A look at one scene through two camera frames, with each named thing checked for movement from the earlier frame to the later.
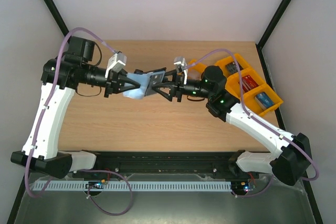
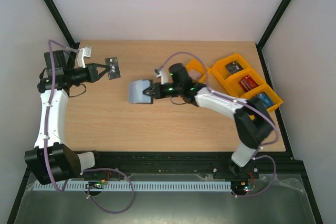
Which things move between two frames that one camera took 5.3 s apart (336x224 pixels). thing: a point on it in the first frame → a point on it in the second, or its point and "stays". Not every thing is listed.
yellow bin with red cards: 250,80 stays
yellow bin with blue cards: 262,99 stays
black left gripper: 114,82 → 93,73
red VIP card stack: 248,83 stays
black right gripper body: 178,86 → 156,91
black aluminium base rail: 164,162 stays
